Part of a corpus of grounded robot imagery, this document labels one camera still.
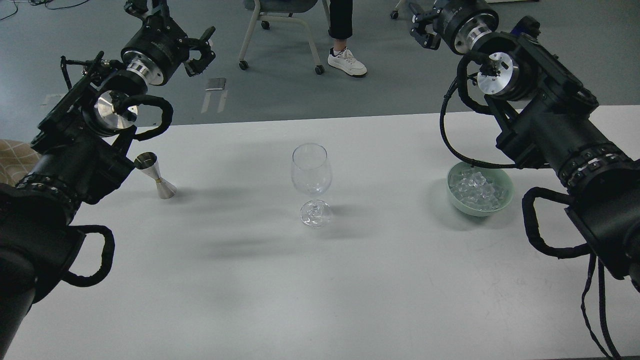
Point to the steel cocktail jigger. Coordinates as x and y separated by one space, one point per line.
148 164

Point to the white sneaker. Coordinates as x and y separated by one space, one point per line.
345 61

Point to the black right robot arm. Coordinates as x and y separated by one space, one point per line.
543 112

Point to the person leg black trousers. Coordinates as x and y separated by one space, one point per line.
341 19

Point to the clear ice cubes pile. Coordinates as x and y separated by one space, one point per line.
477 189

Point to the green bowl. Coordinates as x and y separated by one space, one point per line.
503 178

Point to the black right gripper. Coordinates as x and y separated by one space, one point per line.
460 23

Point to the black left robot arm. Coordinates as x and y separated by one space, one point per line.
82 145

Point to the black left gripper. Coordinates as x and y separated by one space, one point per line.
158 48

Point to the grey floor tape patch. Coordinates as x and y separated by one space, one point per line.
215 84

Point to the clear wine glass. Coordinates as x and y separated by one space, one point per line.
311 175

